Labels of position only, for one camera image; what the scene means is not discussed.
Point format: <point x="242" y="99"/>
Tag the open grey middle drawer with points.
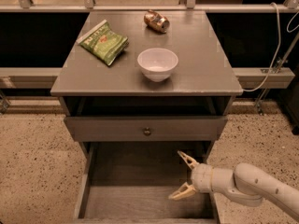
<point x="129" y="183"/>

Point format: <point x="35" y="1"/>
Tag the metal support stand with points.
<point x="274" y="70"/>

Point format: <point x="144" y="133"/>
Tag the crushed brown soda can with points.
<point x="156" y="21"/>

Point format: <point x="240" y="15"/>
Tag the green chip bag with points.
<point x="103" y="43"/>

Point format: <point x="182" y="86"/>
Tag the grey wooden drawer cabinet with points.
<point x="203" y="83"/>

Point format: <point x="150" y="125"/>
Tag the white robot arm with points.
<point x="246" y="184"/>

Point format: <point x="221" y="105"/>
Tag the round brass drawer knob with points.
<point x="147" y="131"/>

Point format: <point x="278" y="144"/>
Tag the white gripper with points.
<point x="202" y="177"/>

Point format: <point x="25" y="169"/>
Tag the white ceramic bowl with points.
<point x="157" y="64"/>

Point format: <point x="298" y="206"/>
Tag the closed grey top drawer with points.
<point x="130" y="129"/>

